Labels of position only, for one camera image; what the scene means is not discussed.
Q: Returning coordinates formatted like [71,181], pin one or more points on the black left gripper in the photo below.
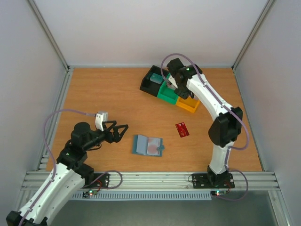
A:
[116,138]

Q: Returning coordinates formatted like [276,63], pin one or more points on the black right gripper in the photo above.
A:
[184,93]

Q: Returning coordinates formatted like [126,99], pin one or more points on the teal card holder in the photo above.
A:
[140,145]

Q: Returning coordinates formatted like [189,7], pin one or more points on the red VIP card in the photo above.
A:
[182,129]

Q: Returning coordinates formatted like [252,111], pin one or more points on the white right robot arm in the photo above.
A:
[226,124]

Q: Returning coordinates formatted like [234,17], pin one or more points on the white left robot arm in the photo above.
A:
[69,174]

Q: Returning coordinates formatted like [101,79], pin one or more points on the red patterned card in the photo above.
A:
[171,86]

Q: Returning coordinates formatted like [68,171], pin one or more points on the teal card in bin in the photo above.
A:
[156,78]

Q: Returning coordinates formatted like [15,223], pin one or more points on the yellow plastic bin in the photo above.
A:
[188,104]

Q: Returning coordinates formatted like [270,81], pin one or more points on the green plastic bin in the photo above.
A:
[165,93]

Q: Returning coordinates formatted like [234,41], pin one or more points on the black plastic bin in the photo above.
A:
[149,86]

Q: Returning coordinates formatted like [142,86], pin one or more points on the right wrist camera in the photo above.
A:
[171,80]

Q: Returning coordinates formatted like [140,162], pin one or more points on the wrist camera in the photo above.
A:
[100,117]
[171,80]

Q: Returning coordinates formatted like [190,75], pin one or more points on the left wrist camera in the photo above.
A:
[100,117]

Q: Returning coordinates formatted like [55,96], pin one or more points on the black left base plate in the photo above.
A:
[102,181]

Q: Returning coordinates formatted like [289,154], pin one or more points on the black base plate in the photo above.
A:
[206,181]
[102,181]

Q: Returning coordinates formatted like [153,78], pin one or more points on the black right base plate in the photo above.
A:
[206,181]

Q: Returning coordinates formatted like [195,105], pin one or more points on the grey slotted cable duct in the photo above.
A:
[143,196]

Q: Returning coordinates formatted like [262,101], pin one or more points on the aluminium front rail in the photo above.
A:
[161,181]

